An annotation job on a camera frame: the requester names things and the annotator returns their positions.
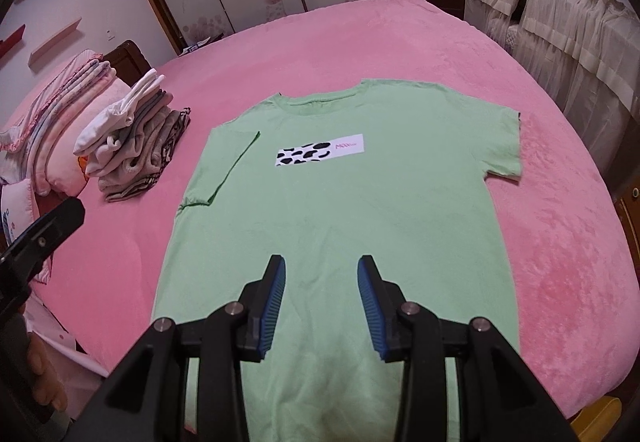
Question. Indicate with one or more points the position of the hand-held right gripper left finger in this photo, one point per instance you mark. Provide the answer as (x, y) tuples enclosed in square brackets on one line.
[(270, 312)]

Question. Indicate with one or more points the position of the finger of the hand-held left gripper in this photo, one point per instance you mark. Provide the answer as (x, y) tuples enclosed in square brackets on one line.
[(52, 224)]

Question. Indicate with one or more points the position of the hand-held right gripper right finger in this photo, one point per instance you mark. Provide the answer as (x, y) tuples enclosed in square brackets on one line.
[(372, 314)]

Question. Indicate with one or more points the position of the green t-shirt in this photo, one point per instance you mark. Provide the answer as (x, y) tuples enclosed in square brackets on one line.
[(340, 202)]

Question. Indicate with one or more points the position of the stack of folded clothes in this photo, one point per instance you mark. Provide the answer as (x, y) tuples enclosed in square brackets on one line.
[(132, 147)]

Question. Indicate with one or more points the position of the person's left hand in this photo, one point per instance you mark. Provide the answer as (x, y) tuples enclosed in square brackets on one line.
[(47, 377)]

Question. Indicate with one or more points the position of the pink pillow with blue print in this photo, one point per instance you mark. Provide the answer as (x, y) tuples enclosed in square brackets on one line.
[(17, 217)]

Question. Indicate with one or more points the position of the pink quilt with orange print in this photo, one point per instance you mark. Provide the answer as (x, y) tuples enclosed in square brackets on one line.
[(67, 167)]

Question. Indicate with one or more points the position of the folded pastel blanket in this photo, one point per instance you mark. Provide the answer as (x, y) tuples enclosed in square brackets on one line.
[(65, 122)]

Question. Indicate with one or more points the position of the pink frilled pillow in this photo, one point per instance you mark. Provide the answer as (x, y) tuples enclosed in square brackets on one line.
[(35, 112)]

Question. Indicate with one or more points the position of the pink bed blanket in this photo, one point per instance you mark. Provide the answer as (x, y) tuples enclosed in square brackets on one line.
[(525, 247)]

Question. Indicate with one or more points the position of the dark wooden headboard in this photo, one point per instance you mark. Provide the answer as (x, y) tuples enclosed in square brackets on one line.
[(131, 62)]

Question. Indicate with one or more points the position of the wooden nightstand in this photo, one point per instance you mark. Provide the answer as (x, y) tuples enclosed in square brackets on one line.
[(200, 45)]

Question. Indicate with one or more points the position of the wooden cabinet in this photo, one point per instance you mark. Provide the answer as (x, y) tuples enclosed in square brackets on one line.
[(631, 227)]

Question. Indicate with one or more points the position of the light wooden wall shelf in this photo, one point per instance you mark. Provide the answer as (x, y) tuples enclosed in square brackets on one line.
[(54, 42)]

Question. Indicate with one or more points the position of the red wall shelf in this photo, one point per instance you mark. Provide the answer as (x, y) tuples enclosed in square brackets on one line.
[(11, 41)]

